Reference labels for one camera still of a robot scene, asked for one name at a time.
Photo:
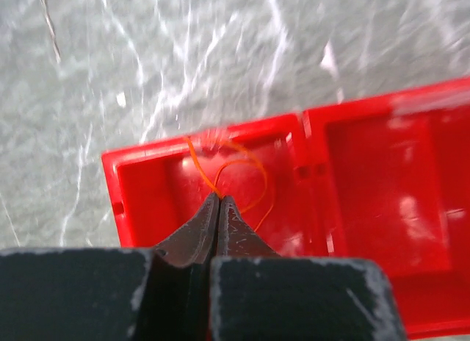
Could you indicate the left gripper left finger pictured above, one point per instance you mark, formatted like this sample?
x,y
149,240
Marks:
x,y
193,242

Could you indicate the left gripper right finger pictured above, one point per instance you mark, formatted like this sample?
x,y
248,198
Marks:
x,y
235,237

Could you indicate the red three-compartment tray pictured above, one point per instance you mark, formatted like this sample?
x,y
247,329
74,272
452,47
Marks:
x,y
384,178

